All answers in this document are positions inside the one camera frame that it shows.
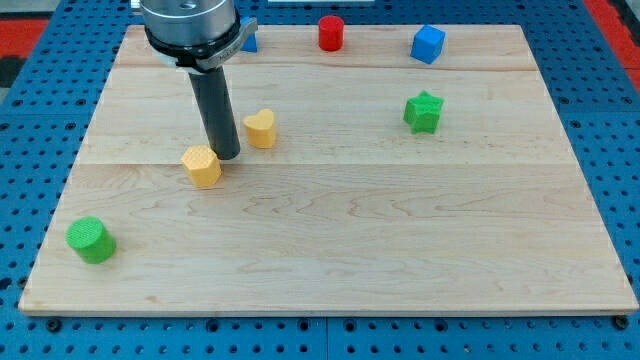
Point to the yellow hexagon block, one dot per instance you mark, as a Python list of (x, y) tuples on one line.
[(201, 165)]

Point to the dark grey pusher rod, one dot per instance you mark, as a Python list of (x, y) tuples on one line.
[(213, 100)]

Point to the blue cube block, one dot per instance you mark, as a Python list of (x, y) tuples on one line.
[(427, 44)]

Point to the yellow heart block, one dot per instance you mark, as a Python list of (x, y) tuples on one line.
[(261, 129)]

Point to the blue triangle block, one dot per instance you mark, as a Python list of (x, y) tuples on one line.
[(249, 42)]

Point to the green cylinder block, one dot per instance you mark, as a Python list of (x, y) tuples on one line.
[(90, 240)]

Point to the red cylinder block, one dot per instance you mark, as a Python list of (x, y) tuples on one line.
[(330, 33)]

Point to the green star block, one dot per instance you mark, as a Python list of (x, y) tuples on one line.
[(422, 113)]

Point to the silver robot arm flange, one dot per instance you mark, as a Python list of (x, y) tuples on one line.
[(195, 35)]

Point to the wooden board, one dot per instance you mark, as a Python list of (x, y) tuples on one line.
[(349, 214)]

